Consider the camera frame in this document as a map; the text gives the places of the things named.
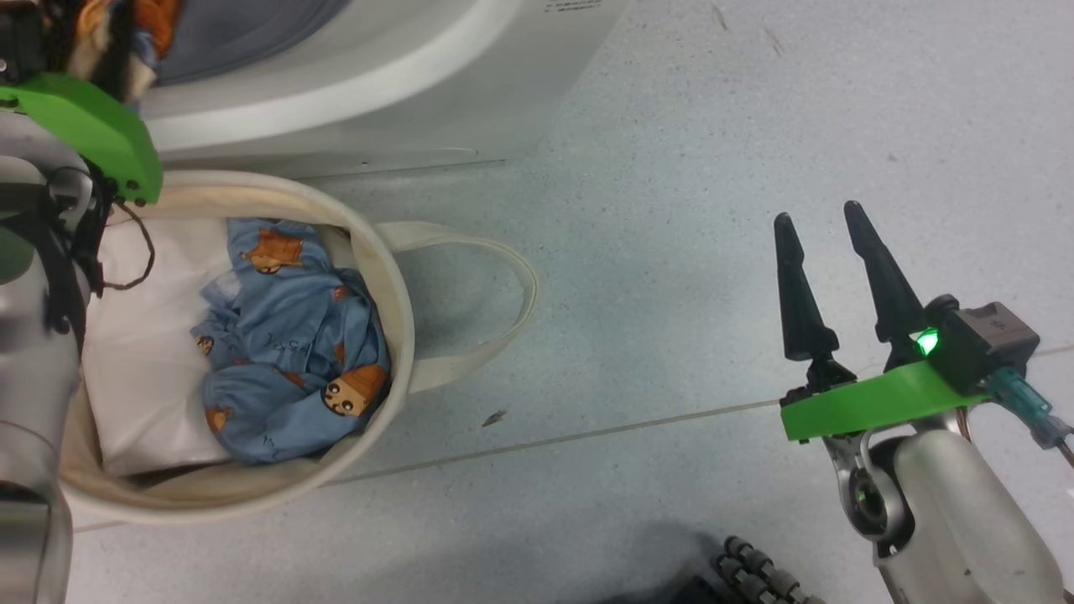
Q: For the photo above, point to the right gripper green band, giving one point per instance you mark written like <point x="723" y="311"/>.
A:
<point x="881" y="401"/>

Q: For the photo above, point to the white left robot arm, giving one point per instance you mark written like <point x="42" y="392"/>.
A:
<point x="29" y="377"/>

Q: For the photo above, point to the cream fabric laundry basket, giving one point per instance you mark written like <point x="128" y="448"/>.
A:
<point x="394" y="335"/>

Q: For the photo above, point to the cream orange print garment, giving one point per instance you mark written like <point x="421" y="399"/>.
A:
<point x="155" y="25"/>

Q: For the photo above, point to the black text warning label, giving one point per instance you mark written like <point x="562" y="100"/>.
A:
<point x="573" y="5"/>

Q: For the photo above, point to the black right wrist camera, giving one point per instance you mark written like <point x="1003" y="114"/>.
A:
<point x="986" y="340"/>

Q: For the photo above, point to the white washing machine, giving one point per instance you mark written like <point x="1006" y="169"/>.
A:
<point x="403" y="84"/>

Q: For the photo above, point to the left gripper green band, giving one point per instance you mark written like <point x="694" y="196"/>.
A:
<point x="92" y="126"/>

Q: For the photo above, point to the blue cartoon print garment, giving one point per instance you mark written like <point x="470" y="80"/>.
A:
<point x="294" y="352"/>

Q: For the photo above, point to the white basket liner cloth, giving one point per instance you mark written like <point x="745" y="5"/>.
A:
<point x="143" y="361"/>

